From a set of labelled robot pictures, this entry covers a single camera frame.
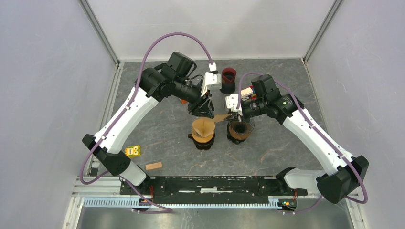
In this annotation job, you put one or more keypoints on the colourful toy block stack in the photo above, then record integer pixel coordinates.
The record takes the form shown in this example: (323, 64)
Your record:
(248, 92)

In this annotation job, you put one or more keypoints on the green glass dripper cup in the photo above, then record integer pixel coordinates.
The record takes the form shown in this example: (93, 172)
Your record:
(236, 141)

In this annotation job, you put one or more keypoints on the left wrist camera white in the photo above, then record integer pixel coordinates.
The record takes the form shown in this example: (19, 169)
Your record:
(211, 81)

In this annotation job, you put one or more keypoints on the clear glass dripper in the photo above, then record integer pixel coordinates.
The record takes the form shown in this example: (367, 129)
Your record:
(202, 140)

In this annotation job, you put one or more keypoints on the flat wooden block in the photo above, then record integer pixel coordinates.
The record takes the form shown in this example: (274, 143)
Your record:
(153, 166)

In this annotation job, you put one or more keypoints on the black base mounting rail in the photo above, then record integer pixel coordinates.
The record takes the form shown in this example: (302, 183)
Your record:
(216, 190)

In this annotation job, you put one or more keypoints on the dark red black carafe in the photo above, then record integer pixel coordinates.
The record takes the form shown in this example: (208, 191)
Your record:
(228, 81)

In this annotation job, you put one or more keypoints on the grey ribbed dripper cone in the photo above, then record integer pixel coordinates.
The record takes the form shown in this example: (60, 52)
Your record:
(241, 130)

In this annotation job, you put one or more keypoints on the brown paper coffee filter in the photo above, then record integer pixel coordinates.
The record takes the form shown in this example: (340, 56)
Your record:
(202, 128)

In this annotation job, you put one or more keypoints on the yellow green toy figure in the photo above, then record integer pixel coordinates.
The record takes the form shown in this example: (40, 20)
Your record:
(133, 151)

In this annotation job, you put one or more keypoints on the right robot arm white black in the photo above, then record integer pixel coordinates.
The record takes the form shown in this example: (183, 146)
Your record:
(342, 173)

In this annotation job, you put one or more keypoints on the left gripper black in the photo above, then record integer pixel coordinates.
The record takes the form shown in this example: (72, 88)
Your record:
(204, 107)

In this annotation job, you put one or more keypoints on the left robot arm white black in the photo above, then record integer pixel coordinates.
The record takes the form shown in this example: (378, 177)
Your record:
(167, 79)

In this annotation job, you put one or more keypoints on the brown glass dripper cup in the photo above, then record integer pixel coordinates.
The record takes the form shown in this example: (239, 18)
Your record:
(202, 146)

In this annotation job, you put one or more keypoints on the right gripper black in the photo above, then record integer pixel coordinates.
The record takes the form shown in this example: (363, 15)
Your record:
(244, 118)

